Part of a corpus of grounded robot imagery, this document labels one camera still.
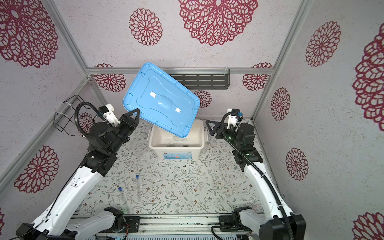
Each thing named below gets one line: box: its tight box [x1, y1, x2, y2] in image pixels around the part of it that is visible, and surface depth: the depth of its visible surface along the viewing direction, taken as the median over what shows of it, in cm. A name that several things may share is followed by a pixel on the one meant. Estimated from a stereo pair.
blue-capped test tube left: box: [118, 187, 129, 215], surface depth 83 cm
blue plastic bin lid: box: [123, 62, 201, 138], surface depth 70 cm
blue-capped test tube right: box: [136, 174, 141, 203], surface depth 87 cm
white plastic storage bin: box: [147, 119, 209, 160], surface depth 94 cm
